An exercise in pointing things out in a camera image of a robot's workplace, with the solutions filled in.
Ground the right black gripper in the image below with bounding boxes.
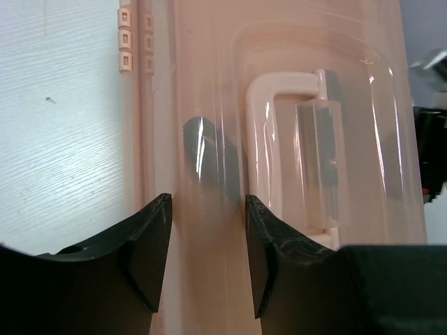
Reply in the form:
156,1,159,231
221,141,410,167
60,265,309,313
413,106,446,202

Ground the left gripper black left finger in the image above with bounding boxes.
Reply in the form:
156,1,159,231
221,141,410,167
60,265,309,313
1,193,173,334

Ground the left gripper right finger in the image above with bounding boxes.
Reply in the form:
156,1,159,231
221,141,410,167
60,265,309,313
245,195,446,334

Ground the pink plastic toolbox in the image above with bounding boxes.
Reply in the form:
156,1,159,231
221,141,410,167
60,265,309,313
117,1,427,334

